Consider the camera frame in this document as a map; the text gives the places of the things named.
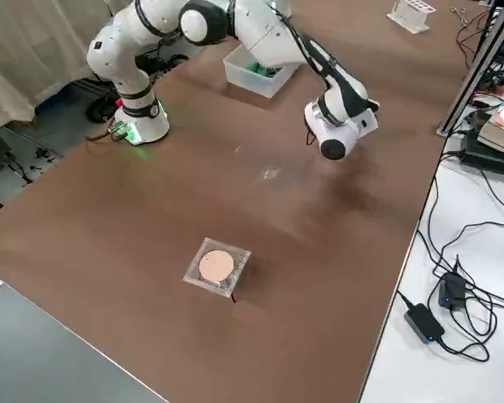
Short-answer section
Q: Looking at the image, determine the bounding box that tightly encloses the translucent plastic box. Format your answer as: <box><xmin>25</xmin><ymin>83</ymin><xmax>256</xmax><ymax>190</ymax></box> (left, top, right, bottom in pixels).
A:
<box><xmin>222</xmin><ymin>44</ymin><xmax>302</xmax><ymax>99</ymax></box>

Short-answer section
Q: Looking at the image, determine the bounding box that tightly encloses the dark grey panel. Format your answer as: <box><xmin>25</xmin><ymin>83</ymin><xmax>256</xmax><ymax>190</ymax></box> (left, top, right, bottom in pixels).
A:
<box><xmin>0</xmin><ymin>289</ymin><xmax>169</xmax><ymax>403</ymax></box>

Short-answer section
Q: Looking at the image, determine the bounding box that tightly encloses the black caster wheel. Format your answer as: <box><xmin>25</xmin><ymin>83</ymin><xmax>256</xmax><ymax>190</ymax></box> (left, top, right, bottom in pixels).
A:
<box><xmin>87</xmin><ymin>94</ymin><xmax>119</xmax><ymax>125</ymax></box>

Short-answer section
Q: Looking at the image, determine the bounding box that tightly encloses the white test tube rack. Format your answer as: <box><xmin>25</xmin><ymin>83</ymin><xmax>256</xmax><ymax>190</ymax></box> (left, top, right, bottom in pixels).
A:
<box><xmin>386</xmin><ymin>0</ymin><xmax>431</xmax><ymax>34</ymax></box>

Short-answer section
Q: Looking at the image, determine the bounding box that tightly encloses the hub with plugged cables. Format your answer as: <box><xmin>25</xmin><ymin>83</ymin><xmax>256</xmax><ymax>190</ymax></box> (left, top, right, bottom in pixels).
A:
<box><xmin>482</xmin><ymin>62</ymin><xmax>504</xmax><ymax>97</ymax></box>

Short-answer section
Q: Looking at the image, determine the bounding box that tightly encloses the black adapter cable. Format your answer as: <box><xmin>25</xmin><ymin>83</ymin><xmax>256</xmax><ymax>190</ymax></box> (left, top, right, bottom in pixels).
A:
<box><xmin>396</xmin><ymin>153</ymin><xmax>504</xmax><ymax>364</ymax></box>

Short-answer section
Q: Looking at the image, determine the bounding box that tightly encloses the green cloth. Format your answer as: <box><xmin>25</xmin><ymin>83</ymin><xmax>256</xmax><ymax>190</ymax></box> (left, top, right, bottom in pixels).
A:
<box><xmin>246</xmin><ymin>60</ymin><xmax>283</xmax><ymax>80</ymax></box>

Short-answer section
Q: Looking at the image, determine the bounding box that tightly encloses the round cork disc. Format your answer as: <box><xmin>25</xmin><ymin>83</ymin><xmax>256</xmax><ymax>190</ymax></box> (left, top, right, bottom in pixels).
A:
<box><xmin>197</xmin><ymin>249</ymin><xmax>235</xmax><ymax>283</ymax></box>

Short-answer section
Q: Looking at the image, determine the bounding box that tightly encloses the flat black device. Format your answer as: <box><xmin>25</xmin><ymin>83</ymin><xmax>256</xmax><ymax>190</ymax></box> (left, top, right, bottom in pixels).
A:
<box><xmin>459</xmin><ymin>128</ymin><xmax>504</xmax><ymax>177</ymax></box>

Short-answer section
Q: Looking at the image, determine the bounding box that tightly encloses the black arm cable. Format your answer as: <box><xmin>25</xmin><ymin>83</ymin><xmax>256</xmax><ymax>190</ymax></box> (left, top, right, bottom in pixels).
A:
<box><xmin>272</xmin><ymin>8</ymin><xmax>341</xmax><ymax>89</ymax></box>

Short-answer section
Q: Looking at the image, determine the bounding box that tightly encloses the aluminium frame post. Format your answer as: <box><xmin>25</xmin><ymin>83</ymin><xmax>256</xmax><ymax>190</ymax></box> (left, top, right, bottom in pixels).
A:
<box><xmin>435</xmin><ymin>0</ymin><xmax>504</xmax><ymax>138</ymax></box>

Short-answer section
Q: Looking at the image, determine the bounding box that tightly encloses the black power adapter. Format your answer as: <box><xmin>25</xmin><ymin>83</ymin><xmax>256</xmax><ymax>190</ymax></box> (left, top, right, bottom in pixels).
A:
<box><xmin>402</xmin><ymin>302</ymin><xmax>446</xmax><ymax>346</ymax></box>
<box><xmin>438</xmin><ymin>270</ymin><xmax>469</xmax><ymax>312</ymax></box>

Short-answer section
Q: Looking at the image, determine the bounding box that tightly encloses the clear acrylic stand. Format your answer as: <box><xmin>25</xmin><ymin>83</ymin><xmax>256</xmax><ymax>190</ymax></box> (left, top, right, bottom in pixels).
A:
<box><xmin>182</xmin><ymin>237</ymin><xmax>253</xmax><ymax>304</ymax></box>

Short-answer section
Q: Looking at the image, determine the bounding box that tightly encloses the beige curtain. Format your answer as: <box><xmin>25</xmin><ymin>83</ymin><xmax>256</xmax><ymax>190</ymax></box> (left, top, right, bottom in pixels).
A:
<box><xmin>0</xmin><ymin>0</ymin><xmax>125</xmax><ymax>138</ymax></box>

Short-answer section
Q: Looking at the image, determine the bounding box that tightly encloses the white desk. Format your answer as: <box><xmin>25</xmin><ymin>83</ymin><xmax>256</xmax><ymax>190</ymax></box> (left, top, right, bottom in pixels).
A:
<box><xmin>359</xmin><ymin>24</ymin><xmax>504</xmax><ymax>403</ymax></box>

